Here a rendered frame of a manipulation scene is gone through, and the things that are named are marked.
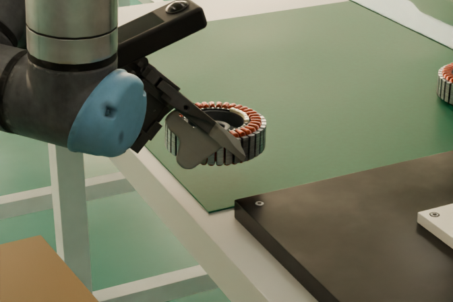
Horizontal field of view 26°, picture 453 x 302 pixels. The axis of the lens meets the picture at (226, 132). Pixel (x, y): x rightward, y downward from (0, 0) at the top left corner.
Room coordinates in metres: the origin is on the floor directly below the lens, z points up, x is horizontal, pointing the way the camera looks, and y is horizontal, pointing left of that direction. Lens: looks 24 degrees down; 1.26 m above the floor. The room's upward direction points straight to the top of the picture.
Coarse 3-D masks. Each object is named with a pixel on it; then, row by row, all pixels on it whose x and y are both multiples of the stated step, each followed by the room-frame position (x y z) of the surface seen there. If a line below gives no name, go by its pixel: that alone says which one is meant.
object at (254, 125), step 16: (208, 112) 1.03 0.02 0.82; (224, 112) 1.03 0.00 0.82; (240, 112) 1.01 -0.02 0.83; (256, 112) 1.02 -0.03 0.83; (224, 128) 0.99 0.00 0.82; (240, 128) 0.97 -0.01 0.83; (256, 128) 0.97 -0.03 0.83; (176, 144) 0.96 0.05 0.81; (256, 144) 0.96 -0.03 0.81; (208, 160) 0.94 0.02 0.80; (224, 160) 0.95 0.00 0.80; (240, 160) 0.95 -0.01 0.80
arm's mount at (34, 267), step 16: (32, 240) 0.74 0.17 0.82; (0, 256) 0.71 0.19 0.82; (16, 256) 0.72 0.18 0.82; (32, 256) 0.72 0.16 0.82; (48, 256) 0.72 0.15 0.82; (0, 272) 0.69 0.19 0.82; (16, 272) 0.69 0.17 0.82; (32, 272) 0.69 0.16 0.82; (48, 272) 0.69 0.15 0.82; (64, 272) 0.69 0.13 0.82; (0, 288) 0.67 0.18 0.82; (16, 288) 0.67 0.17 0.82; (32, 288) 0.67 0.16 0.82; (48, 288) 0.67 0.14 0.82; (64, 288) 0.67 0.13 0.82; (80, 288) 0.67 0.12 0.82
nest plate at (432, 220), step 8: (440, 208) 0.88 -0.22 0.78; (448, 208) 0.88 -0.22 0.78; (424, 216) 0.86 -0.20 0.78; (432, 216) 0.86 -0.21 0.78; (440, 216) 0.86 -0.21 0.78; (448, 216) 0.86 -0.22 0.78; (424, 224) 0.86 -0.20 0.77; (432, 224) 0.85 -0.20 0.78; (440, 224) 0.84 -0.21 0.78; (448, 224) 0.84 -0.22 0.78; (432, 232) 0.84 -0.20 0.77; (440, 232) 0.83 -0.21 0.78; (448, 232) 0.83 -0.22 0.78; (448, 240) 0.82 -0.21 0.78
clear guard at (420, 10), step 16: (352, 0) 0.85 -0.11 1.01; (368, 0) 0.83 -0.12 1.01; (384, 0) 0.82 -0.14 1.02; (400, 0) 0.80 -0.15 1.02; (416, 0) 0.79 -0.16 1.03; (432, 0) 0.78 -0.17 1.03; (448, 0) 0.76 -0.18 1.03; (384, 16) 0.80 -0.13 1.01; (400, 16) 0.79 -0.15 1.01; (416, 16) 0.77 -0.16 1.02; (432, 16) 0.76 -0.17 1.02; (448, 16) 0.75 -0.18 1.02; (416, 32) 0.76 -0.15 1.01; (432, 32) 0.75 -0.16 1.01; (448, 32) 0.73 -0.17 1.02; (448, 48) 0.73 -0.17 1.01
